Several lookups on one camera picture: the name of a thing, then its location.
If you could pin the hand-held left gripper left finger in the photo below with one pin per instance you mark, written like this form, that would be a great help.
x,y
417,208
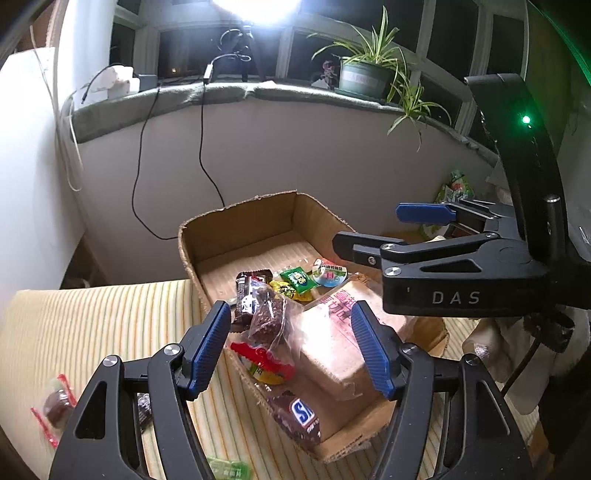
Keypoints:
x,y
210,353

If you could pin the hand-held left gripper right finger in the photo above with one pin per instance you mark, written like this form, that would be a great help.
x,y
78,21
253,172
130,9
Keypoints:
x,y
374,357

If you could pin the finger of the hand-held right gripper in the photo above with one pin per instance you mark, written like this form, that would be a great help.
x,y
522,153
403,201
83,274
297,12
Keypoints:
x,y
364,247
422,213

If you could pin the red white snack packet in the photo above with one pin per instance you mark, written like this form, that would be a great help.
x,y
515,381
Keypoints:
x,y
328,273

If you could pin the chocolate cake clear packet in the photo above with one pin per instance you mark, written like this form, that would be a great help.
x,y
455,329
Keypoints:
x,y
270,318

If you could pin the brown chocolate bar blue letters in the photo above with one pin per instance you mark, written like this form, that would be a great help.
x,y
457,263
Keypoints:
x,y
295,415

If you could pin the cardboard box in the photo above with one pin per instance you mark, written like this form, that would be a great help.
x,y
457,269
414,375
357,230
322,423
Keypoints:
x,y
240,230

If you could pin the person's right forearm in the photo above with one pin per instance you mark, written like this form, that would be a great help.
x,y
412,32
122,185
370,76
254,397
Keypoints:
x,y
512,364

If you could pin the green snack bag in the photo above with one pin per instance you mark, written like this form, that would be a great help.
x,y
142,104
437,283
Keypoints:
x,y
457,187

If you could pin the clear bread packet pink print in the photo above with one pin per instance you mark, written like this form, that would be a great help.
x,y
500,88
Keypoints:
x,y
328,341

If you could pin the red yellow snack packet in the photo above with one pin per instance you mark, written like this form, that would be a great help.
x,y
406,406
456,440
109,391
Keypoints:
x,y
263,362

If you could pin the dark chocolate packet white print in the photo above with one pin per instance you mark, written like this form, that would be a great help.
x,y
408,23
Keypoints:
x,y
244,295

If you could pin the green square candy packet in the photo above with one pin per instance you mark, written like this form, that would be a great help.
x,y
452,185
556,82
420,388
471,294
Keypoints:
x,y
296,279

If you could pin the dark brown candy packet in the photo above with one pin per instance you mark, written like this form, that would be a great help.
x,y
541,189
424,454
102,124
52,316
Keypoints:
x,y
145,410

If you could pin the yellow candy packet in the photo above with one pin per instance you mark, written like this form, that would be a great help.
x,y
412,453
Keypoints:
x,y
282,290

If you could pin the potted spider plant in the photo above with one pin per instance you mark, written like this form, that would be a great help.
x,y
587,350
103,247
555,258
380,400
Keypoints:
x,y
369,69

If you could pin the brown candy red-edged wrapper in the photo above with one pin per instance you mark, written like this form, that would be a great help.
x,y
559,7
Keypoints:
x,y
56,405

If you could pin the grey stone window sill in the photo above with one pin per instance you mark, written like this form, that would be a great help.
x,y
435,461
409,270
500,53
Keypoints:
x,y
286,99

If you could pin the small pink figurine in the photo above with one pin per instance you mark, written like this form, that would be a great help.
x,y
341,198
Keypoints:
x,y
325,74

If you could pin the black tripod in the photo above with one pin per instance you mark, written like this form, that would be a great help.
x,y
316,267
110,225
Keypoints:
x,y
244,50

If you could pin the bright lamp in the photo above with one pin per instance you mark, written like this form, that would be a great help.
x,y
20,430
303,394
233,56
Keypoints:
x,y
256,9

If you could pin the white headboard panel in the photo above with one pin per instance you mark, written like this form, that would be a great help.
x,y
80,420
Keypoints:
x,y
27,161

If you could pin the black power adapter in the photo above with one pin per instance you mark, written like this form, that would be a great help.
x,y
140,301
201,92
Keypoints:
x,y
148,82

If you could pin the white power strip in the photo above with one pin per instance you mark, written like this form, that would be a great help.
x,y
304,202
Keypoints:
x,y
115,83

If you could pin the window frame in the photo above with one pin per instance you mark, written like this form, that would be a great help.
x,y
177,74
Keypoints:
x,y
461,46

